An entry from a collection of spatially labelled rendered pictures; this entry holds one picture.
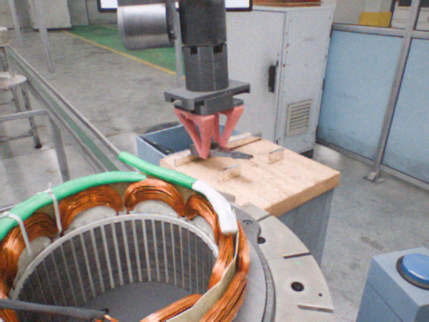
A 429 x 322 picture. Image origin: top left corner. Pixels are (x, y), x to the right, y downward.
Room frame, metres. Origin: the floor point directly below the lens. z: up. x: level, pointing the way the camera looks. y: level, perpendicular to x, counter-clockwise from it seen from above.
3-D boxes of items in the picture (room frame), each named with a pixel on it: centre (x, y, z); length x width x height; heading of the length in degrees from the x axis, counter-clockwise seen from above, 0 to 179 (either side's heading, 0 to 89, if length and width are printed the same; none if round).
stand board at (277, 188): (0.46, -0.05, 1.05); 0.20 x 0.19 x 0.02; 38
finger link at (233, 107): (0.45, 0.01, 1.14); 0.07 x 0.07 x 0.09; 39
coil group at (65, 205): (0.26, 0.12, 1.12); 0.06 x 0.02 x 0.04; 131
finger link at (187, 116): (0.45, 0.01, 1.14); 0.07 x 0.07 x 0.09; 39
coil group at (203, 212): (0.24, 0.01, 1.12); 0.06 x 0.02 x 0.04; 41
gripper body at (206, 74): (0.45, 0.01, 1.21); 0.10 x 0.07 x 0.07; 129
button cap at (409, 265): (0.28, -0.22, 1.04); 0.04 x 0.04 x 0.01
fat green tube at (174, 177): (0.26, 0.03, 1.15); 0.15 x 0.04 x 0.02; 41
